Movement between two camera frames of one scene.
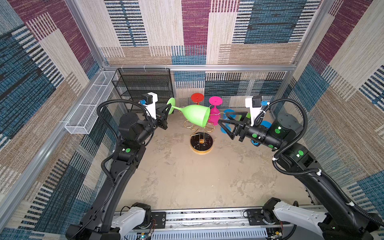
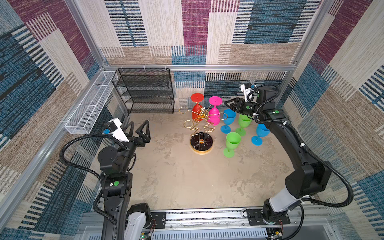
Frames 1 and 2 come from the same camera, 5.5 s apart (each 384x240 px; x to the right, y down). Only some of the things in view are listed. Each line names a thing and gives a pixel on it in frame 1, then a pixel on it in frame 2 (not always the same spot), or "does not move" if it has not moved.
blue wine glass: [225, 117] does not move
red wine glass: [197, 97] does not move
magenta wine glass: [214, 112] does not move
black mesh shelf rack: [132, 83] does not move
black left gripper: [160, 120] to [140, 143]
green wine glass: [196, 115] to [232, 141]
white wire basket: [83, 119] does not move
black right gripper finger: [229, 127] to [232, 104]
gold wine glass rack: [201, 142] does not move
